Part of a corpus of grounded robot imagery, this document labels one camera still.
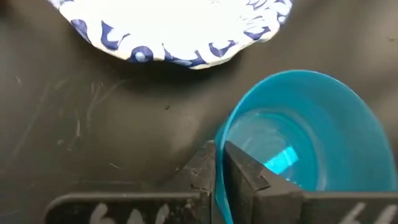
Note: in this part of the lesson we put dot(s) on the black table mat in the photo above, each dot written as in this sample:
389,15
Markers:
93,124

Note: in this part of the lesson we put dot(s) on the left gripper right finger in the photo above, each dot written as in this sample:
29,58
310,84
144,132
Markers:
264,202

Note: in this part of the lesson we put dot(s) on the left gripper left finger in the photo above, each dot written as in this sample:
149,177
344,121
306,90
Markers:
192,199

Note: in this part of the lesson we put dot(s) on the blue patterned paper plate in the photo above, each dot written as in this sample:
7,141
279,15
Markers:
174,25

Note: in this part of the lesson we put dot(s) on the teal plastic bowl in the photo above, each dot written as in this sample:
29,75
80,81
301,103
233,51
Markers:
342,124

